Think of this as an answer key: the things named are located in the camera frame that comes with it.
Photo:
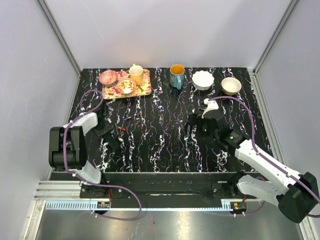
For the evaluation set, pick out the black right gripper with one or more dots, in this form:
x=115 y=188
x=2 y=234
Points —
x=196 y=119

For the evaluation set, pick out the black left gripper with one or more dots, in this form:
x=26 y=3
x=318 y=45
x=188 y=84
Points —
x=107 y=128

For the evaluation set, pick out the black remote control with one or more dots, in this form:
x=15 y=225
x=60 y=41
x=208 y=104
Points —
x=112 y=142

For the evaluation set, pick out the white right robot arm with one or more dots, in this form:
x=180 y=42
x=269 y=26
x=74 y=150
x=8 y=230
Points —
x=294 y=194

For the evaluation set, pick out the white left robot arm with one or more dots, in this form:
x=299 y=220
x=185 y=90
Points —
x=67 y=147

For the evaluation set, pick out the floral rectangular tray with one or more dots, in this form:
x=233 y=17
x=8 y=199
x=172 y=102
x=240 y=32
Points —
x=144 y=89

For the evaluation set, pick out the orange patterned bowl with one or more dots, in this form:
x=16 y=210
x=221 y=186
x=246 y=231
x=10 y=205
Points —
x=126 y=86

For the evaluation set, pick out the white scalloped bowl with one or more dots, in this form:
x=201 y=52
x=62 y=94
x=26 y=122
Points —
x=202 y=80

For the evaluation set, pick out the cream round bowl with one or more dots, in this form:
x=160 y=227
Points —
x=231 y=86

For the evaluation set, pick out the pink patterned bowl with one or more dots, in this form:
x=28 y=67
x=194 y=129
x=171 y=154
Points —
x=108 y=78

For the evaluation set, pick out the blue mug orange inside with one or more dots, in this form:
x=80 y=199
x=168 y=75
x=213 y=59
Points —
x=177 y=76

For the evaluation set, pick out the yellow mug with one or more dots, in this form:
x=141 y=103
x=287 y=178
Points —
x=136 y=73

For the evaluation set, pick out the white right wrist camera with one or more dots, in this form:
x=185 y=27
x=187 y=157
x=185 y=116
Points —
x=211 y=105

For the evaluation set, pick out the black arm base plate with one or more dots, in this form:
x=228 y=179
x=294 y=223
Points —
x=211 y=185

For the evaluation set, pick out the aluminium front rail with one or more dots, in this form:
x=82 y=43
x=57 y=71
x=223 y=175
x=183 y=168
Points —
x=73 y=195

